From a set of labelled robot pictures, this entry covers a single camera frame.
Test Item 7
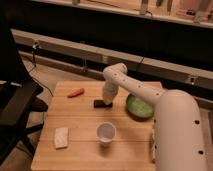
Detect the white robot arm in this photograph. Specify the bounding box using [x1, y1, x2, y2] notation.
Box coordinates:
[102, 63, 208, 171]

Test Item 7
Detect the white sponge block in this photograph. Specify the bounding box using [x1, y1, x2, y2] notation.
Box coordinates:
[54, 127, 69, 149]

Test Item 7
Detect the green bowl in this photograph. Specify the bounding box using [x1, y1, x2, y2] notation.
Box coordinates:
[126, 94, 154, 119]

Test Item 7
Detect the black cable on floor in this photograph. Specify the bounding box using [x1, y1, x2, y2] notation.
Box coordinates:
[20, 42, 54, 98]

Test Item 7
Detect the black hanging cable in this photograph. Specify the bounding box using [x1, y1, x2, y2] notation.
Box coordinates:
[134, 9, 154, 73]

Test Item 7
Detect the black office chair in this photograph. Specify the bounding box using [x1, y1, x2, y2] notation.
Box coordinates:
[0, 19, 48, 165]

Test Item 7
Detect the black eraser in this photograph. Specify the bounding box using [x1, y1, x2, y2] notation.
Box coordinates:
[94, 100, 113, 108]

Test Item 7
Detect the orange carrot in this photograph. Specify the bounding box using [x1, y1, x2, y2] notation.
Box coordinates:
[67, 88, 85, 98]

